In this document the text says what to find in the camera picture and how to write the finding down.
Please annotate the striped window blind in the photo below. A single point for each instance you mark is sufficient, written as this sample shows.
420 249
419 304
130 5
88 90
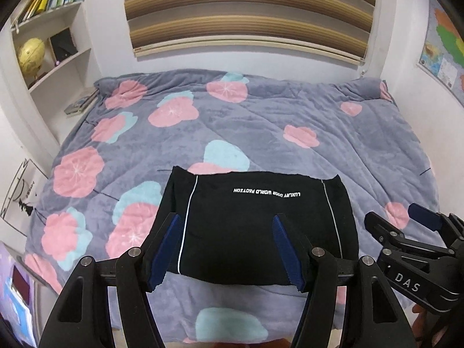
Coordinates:
246 11

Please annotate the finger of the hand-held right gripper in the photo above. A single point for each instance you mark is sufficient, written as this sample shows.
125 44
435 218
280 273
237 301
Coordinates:
422 215
386 232

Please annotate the white bookshelf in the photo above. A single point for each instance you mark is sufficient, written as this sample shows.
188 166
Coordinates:
78 40

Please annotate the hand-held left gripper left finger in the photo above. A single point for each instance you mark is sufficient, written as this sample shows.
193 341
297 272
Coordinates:
165 257

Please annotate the floral fleece blanket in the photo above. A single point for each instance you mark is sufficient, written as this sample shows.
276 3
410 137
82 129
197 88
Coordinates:
253 127

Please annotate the black box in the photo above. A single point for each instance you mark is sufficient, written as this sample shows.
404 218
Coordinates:
62 43

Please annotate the black hooded jacket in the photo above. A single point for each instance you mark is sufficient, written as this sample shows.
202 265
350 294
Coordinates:
253 232

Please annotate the black line wall sticker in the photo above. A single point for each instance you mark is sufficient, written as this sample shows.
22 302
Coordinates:
21 192

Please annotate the wall map poster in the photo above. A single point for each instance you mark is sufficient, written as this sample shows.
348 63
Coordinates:
444 50

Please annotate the small stack of books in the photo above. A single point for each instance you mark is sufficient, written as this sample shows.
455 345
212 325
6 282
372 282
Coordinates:
81 103

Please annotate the yellow globe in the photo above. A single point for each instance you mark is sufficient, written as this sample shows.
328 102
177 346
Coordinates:
32 56

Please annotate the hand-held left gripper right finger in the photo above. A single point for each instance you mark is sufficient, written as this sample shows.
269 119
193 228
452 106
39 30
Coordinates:
290 257

